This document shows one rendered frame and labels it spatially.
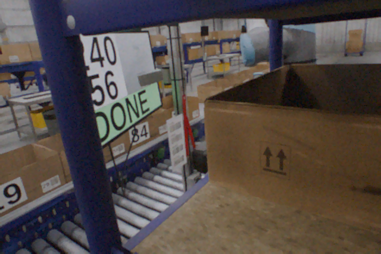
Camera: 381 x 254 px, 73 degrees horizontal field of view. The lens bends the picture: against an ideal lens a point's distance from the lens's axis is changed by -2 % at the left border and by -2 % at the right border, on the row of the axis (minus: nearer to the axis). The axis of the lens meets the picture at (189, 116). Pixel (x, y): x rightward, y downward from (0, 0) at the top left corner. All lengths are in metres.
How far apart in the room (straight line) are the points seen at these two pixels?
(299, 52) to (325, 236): 1.09
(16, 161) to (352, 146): 1.53
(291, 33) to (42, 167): 1.26
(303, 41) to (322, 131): 1.07
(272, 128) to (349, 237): 0.11
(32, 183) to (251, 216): 1.17
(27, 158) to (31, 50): 4.71
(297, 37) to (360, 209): 1.08
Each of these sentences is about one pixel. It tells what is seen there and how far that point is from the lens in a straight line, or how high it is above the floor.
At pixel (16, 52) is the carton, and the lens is 6.10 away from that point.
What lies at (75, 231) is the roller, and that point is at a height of 0.75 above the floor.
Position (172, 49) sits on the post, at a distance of 0.94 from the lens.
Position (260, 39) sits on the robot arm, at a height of 1.47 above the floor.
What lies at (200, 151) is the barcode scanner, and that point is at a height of 1.08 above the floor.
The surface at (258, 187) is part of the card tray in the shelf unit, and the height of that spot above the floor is 1.35.
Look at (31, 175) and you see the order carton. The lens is 1.33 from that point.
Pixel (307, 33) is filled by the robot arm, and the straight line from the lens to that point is 1.30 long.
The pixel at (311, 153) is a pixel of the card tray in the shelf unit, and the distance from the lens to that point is 0.25.
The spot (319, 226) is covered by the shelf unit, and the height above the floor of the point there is 1.34.
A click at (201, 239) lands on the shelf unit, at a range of 0.24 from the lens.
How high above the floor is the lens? 1.50
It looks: 17 degrees down
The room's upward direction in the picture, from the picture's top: 5 degrees counter-clockwise
